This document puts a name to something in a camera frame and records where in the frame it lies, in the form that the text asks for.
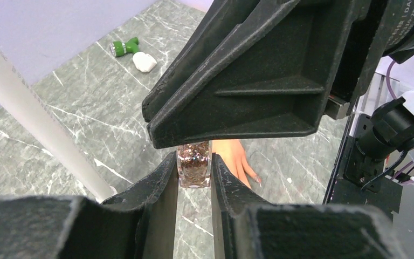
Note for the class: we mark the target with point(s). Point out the white PVC pipe frame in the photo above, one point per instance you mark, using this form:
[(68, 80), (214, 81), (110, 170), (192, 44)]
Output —
[(24, 104)]

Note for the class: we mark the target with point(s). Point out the glitter nail polish bottle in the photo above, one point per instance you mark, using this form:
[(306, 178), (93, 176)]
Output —
[(194, 164)]

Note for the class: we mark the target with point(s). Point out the mannequin hand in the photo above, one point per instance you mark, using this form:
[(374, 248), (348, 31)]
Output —
[(234, 156)]

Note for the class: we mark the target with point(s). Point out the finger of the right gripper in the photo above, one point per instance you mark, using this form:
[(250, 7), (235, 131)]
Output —
[(236, 50)]

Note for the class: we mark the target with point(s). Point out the green toy flashlight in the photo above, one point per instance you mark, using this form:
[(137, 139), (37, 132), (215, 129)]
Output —
[(119, 49)]

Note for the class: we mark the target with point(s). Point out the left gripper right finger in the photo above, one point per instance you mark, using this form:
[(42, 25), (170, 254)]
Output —
[(247, 226)]

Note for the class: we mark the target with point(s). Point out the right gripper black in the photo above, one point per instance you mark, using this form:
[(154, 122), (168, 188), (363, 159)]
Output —
[(316, 33)]

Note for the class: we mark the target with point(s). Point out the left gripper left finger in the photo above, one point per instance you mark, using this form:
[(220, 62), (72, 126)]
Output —
[(137, 223)]

